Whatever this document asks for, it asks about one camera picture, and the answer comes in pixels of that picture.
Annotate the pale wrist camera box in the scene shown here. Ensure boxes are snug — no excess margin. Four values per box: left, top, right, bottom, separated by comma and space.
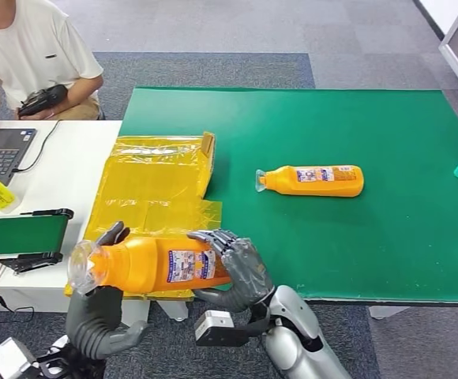
0, 337, 36, 379
194, 310, 234, 347

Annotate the person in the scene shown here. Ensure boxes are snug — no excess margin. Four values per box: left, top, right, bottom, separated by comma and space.
0, 0, 106, 132

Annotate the green table mat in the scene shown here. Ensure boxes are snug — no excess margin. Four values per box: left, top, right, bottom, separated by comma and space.
118, 86, 458, 306

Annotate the grey laptop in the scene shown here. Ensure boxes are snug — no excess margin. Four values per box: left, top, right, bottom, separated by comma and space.
0, 128, 38, 186

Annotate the orange detergent bottle clear cap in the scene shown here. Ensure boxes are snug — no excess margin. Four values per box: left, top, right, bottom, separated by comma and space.
67, 235, 232, 295
255, 165, 365, 199

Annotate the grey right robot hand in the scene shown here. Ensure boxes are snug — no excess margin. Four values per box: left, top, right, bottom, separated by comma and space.
187, 229, 275, 313

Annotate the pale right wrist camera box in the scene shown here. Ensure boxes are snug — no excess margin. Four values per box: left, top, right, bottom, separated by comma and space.
194, 310, 234, 347

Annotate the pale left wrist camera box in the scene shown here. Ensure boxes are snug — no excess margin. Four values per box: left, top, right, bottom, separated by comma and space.
0, 337, 36, 379

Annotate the small green belt conveyor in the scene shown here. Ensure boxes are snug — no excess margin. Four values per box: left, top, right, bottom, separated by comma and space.
0, 208, 75, 276

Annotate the white table foot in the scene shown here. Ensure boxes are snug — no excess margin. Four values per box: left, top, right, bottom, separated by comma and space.
150, 300, 189, 323
368, 306, 410, 321

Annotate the flattened yellow taped cardboard box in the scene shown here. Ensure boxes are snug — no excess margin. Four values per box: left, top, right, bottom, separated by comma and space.
64, 131, 222, 302

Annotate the black handheld controller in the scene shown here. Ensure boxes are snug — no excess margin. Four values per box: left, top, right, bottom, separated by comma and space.
18, 84, 69, 118

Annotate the black laptop cable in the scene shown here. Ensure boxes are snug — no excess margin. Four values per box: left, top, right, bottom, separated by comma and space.
11, 120, 61, 174

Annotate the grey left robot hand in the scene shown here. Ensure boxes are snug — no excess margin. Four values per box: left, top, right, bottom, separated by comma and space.
64, 220, 148, 362

